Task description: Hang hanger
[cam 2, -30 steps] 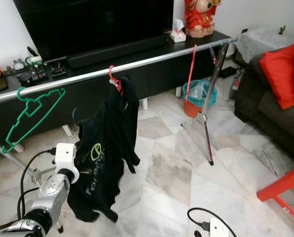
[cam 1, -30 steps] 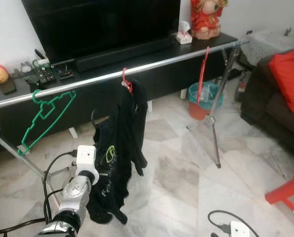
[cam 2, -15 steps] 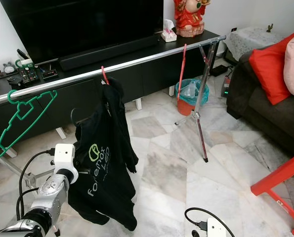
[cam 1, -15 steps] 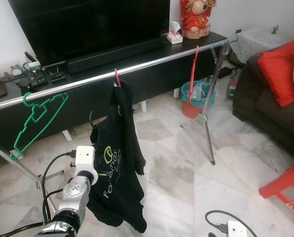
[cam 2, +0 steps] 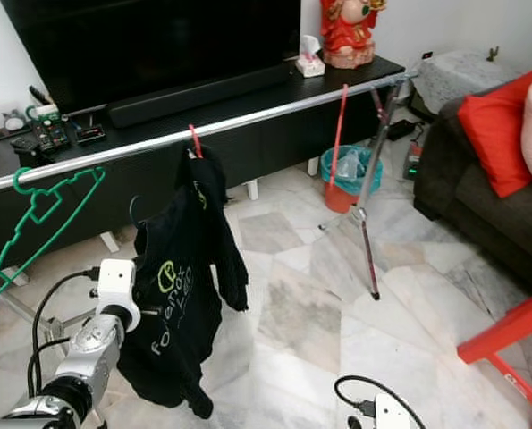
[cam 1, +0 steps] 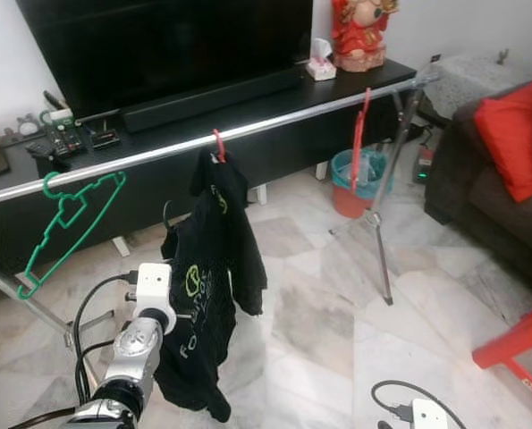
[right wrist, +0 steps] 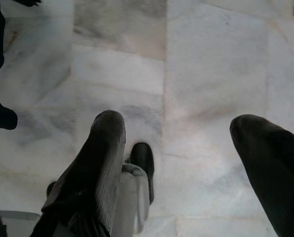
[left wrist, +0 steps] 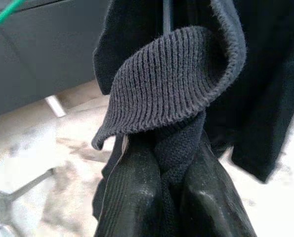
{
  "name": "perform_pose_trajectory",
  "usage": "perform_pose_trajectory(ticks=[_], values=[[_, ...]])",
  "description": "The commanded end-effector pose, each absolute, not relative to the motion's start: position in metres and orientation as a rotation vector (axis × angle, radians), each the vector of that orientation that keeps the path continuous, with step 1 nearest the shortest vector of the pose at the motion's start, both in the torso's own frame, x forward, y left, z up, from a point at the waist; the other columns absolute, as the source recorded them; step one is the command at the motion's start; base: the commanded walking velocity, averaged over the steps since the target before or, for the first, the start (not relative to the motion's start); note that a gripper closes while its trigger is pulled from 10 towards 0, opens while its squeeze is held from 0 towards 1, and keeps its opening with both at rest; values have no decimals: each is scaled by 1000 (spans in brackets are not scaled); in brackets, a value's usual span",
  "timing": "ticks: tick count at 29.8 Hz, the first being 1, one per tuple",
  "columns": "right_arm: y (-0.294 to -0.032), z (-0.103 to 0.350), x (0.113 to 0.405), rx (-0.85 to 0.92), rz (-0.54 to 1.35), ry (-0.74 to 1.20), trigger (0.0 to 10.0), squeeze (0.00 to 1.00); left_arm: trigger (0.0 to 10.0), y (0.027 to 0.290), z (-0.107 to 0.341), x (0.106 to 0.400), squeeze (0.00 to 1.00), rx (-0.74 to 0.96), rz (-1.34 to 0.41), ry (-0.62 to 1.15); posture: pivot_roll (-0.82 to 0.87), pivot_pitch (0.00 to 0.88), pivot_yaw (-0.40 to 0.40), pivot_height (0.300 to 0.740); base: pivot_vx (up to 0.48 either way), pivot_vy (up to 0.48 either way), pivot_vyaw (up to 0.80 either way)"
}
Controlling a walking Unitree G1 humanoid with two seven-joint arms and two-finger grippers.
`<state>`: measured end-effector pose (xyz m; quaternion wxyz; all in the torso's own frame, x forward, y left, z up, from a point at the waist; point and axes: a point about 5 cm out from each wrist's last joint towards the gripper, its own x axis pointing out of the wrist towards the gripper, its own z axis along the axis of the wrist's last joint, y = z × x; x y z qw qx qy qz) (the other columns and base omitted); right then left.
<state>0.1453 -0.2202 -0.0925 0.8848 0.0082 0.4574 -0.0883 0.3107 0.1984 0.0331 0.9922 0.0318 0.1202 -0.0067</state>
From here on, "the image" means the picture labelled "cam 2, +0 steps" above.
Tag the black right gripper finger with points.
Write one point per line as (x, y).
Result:
(354, 423)

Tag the dark grey plastic hanger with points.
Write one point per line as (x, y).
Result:
(134, 210)

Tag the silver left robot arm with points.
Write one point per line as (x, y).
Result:
(91, 353)

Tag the red plastic hanger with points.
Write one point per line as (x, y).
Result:
(195, 138)
(337, 138)

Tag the green plastic hanger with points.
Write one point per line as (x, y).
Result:
(46, 210)

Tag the red plastic stool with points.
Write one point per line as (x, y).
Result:
(507, 335)

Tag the orange bin with green bag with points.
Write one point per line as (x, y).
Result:
(337, 188)

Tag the dark brown sofa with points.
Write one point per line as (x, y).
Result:
(480, 223)

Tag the black TV console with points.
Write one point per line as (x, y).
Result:
(274, 143)

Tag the black power adapter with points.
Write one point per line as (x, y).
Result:
(400, 130)

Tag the silver metal clothes rack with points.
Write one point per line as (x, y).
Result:
(283, 112)

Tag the red cushion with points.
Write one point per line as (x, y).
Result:
(494, 134)

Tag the black soundbar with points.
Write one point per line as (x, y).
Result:
(198, 96)

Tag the grey cloth covered table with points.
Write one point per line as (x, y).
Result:
(462, 76)

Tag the white tissue box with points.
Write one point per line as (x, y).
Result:
(310, 61)

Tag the red robed figurine statue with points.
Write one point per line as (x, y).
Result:
(350, 33)

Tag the small black display box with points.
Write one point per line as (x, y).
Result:
(90, 135)

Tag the black remote coloured buttons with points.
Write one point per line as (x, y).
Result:
(51, 136)

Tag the black flat television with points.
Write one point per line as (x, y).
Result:
(149, 45)

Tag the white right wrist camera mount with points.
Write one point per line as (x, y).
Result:
(391, 413)

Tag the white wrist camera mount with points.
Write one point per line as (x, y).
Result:
(391, 413)
(118, 284)

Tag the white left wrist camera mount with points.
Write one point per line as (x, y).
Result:
(118, 284)

